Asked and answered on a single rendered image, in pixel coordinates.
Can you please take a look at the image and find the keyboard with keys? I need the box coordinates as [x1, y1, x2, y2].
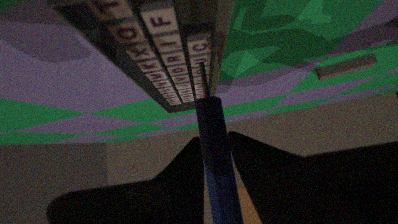
[46, 0, 236, 114]

